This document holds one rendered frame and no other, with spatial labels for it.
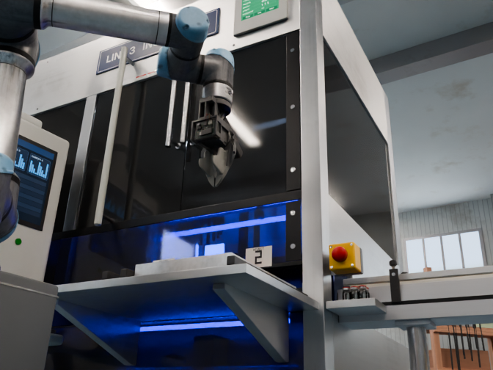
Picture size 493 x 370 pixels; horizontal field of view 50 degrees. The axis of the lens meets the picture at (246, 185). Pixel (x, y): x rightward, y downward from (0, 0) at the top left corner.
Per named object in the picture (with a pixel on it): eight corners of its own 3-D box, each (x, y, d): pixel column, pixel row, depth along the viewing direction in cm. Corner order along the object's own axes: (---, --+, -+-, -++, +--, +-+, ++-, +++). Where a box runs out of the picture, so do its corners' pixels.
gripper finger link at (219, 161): (204, 179, 120) (206, 142, 124) (217, 189, 125) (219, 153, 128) (216, 176, 119) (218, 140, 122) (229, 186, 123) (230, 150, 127)
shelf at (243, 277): (128, 327, 176) (129, 321, 177) (329, 314, 145) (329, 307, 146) (8, 297, 138) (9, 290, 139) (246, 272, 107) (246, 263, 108)
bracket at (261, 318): (278, 362, 138) (278, 312, 144) (288, 362, 137) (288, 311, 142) (209, 345, 111) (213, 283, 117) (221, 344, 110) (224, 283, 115)
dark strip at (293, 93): (287, 262, 149) (287, 35, 182) (301, 260, 147) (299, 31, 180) (285, 260, 148) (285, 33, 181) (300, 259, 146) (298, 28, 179)
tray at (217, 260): (211, 307, 151) (212, 294, 152) (296, 300, 139) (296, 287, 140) (133, 279, 123) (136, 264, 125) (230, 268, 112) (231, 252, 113)
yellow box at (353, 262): (337, 277, 146) (337, 251, 149) (363, 274, 143) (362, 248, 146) (328, 269, 140) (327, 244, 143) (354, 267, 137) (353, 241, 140)
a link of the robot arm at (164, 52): (163, 29, 126) (208, 39, 129) (157, 57, 136) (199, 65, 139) (160, 56, 123) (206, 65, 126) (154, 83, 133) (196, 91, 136)
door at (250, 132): (181, 212, 175) (194, 65, 199) (302, 191, 156) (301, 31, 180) (180, 211, 175) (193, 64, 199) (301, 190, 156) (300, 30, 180)
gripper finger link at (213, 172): (192, 181, 121) (195, 145, 125) (206, 191, 126) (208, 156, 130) (204, 179, 120) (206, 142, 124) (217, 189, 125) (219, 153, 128)
